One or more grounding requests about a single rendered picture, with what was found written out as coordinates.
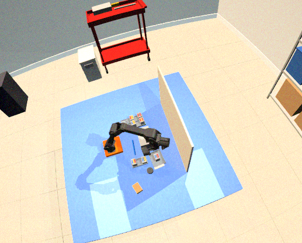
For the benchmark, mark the beige flat panel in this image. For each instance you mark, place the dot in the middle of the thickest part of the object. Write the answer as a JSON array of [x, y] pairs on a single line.
[[174, 118]]

